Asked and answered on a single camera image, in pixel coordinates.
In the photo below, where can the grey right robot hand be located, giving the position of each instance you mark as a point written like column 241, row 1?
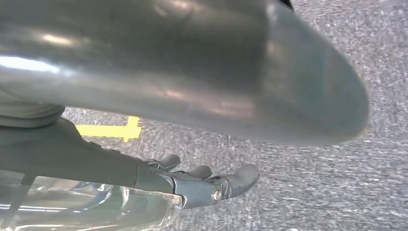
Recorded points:
column 159, row 63

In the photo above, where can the yellow floor tape mark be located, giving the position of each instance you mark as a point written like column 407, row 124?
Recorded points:
column 108, row 130

